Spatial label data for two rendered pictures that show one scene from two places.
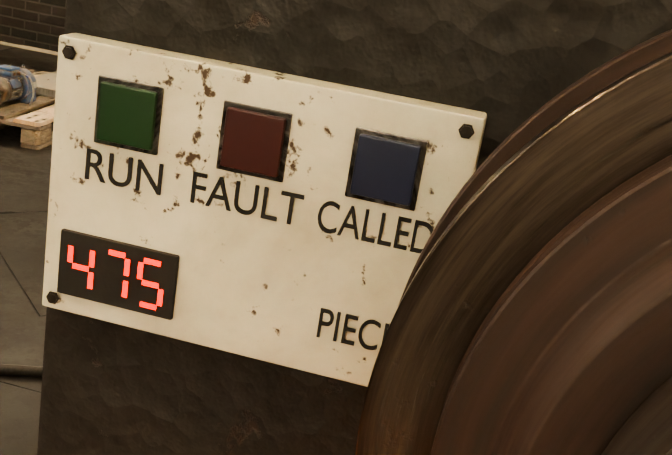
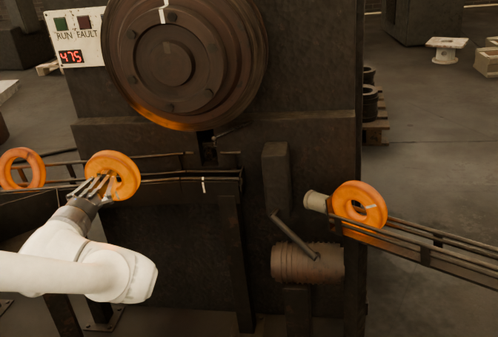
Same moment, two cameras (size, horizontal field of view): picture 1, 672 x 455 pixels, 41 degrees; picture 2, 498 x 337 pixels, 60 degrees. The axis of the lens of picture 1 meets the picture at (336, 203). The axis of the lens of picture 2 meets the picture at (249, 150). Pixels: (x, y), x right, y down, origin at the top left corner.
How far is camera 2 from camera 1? 0.98 m
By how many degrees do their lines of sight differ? 10
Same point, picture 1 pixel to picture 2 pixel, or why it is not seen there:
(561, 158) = (110, 7)
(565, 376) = (118, 39)
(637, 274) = (122, 21)
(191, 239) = (81, 45)
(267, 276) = (97, 48)
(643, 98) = not seen: outside the picture
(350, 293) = not seen: hidden behind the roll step
